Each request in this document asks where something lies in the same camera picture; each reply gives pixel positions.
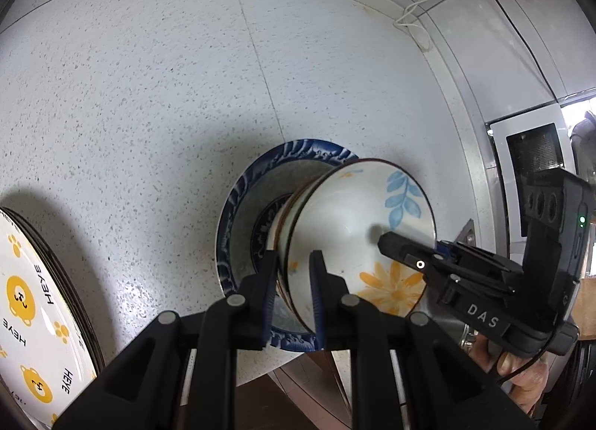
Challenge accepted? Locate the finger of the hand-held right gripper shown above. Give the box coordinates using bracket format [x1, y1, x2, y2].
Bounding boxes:
[434, 239, 508, 270]
[376, 231, 521, 301]

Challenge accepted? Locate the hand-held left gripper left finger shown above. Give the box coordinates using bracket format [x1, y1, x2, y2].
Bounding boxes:
[51, 248, 280, 430]

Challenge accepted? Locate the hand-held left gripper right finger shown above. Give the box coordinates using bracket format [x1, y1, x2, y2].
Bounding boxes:
[308, 250, 536, 430]

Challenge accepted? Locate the white flower print bowl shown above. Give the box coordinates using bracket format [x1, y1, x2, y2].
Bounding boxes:
[278, 158, 438, 335]

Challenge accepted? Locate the ribbed brown rim bowl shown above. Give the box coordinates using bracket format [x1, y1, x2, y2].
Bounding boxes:
[266, 174, 327, 319]

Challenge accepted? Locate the blue patterned bowl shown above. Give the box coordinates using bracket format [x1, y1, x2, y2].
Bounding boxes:
[215, 139, 360, 354]

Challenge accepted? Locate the person's right hand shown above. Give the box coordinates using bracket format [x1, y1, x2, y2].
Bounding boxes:
[470, 332, 550, 414]

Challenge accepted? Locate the white microwave oven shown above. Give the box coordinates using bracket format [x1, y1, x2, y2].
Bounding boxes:
[488, 108, 576, 256]

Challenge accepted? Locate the large steel bowl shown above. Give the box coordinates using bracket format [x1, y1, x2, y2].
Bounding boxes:
[572, 111, 596, 170]

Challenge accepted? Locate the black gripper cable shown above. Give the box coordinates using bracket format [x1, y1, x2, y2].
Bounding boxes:
[496, 350, 546, 384]

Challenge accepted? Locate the black power cable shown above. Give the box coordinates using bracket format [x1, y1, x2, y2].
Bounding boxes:
[470, 0, 561, 105]

